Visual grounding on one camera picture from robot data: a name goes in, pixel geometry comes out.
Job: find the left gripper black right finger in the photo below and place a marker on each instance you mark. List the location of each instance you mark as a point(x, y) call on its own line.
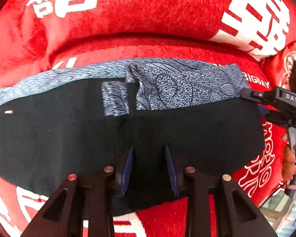
point(217, 205)

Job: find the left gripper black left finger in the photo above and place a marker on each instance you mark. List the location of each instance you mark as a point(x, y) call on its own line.
point(81, 198)

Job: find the black pants with grey waistband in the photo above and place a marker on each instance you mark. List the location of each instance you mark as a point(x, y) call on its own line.
point(82, 119)

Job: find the person's right hand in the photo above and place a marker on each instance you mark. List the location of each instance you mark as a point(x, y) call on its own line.
point(289, 161)

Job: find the red blanket with white characters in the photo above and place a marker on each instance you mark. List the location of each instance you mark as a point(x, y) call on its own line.
point(258, 35)

